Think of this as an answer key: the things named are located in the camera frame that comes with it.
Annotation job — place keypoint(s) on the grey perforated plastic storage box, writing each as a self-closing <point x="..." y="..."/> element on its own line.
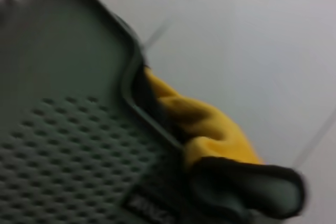
<point x="65" y="77"/>

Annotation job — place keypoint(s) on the grey yellow towel black trim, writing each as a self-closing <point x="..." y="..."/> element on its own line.
<point x="212" y="142"/>

